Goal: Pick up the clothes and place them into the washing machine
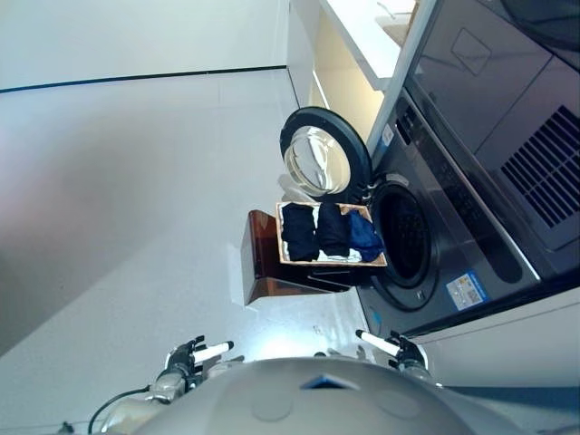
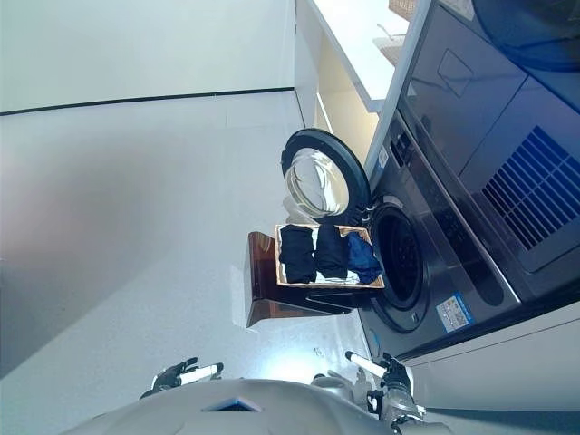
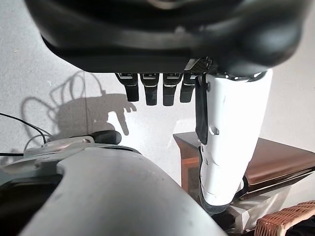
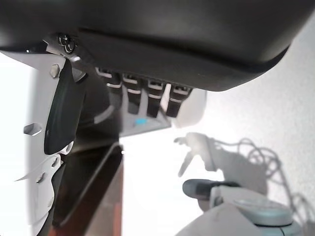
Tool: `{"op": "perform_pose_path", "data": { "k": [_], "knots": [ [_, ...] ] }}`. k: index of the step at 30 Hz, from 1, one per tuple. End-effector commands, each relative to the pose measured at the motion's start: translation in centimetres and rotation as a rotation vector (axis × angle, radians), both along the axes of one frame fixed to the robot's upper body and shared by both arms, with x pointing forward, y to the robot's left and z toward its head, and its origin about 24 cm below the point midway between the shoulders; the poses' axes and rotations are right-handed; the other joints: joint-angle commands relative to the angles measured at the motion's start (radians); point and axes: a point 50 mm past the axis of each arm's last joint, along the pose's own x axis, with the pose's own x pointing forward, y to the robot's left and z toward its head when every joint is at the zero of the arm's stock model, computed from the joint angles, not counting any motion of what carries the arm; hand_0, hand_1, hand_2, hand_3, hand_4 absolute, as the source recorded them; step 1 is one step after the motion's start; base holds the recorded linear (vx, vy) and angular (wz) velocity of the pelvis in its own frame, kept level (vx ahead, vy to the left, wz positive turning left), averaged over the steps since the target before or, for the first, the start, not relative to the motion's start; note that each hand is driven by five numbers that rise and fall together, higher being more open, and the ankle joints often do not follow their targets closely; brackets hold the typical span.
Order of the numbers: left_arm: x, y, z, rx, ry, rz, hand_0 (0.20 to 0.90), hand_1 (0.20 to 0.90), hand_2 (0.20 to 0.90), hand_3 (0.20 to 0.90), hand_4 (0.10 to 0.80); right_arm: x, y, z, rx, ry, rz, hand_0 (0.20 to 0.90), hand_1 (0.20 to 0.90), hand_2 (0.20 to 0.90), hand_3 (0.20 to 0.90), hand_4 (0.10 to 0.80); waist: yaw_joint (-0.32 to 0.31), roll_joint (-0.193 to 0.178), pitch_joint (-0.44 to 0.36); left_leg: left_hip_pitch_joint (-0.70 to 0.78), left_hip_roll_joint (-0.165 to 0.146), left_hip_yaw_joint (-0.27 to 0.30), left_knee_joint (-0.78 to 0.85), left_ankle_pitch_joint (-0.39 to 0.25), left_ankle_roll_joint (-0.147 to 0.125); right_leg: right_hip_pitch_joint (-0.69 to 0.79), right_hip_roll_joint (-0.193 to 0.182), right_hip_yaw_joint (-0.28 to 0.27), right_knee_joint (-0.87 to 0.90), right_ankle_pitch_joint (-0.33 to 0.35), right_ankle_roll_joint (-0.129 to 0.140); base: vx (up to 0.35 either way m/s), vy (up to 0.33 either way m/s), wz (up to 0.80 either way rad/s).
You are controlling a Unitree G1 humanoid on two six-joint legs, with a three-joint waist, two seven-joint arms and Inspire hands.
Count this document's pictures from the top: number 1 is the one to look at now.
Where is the blue garment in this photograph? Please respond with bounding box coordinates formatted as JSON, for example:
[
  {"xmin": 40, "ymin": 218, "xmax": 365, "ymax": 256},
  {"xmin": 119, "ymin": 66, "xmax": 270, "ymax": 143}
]
[{"xmin": 346, "ymin": 211, "xmax": 386, "ymax": 264}]

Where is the white open shelf cabinet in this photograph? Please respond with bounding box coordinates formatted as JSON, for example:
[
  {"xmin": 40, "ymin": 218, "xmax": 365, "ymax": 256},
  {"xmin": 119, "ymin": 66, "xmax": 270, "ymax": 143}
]
[{"xmin": 287, "ymin": 0, "xmax": 430, "ymax": 133}]

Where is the grey robot torso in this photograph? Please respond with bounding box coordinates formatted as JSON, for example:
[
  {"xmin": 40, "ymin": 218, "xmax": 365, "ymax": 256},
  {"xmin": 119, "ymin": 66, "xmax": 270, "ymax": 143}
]
[{"xmin": 130, "ymin": 355, "xmax": 522, "ymax": 435}]

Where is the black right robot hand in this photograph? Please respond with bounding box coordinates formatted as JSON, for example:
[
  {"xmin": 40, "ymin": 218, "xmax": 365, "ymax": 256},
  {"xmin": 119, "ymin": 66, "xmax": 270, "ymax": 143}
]
[{"xmin": 355, "ymin": 329, "xmax": 430, "ymax": 371}]

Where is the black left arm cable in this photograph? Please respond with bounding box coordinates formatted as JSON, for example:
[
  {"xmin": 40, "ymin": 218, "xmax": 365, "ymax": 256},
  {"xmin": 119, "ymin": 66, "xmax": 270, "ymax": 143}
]
[{"xmin": 87, "ymin": 384, "xmax": 151, "ymax": 432}]

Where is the round glass washer door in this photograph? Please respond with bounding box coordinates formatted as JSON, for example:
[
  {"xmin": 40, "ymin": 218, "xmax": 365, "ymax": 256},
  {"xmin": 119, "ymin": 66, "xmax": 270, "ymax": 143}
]
[{"xmin": 278, "ymin": 106, "xmax": 373, "ymax": 199}]

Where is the white basket liner cloth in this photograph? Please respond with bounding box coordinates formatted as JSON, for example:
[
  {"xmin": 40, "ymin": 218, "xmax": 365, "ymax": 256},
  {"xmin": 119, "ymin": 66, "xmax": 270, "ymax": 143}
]
[{"xmin": 281, "ymin": 203, "xmax": 364, "ymax": 265}]

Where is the blue white energy label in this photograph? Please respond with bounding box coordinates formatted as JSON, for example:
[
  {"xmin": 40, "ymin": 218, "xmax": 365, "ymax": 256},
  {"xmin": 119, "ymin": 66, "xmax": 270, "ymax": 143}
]
[{"xmin": 445, "ymin": 270, "xmax": 492, "ymax": 312}]

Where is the black garment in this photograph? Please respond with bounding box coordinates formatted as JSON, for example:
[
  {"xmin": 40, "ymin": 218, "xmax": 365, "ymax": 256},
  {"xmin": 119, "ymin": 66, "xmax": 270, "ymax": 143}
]
[{"xmin": 281, "ymin": 204, "xmax": 319, "ymax": 262}]

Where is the dark navy garment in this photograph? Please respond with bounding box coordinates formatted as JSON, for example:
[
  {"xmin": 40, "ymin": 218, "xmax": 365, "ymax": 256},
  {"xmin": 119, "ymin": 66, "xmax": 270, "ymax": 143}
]
[{"xmin": 316, "ymin": 202, "xmax": 352, "ymax": 257}]

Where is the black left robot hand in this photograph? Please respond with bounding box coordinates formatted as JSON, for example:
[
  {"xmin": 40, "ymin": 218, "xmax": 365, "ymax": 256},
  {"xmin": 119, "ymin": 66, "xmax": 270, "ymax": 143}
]
[{"xmin": 165, "ymin": 334, "xmax": 236, "ymax": 375}]

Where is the brown glossy stool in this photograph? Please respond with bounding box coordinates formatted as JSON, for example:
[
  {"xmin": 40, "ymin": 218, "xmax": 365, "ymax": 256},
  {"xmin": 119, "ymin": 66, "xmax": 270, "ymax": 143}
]
[{"xmin": 239, "ymin": 208, "xmax": 360, "ymax": 307}]

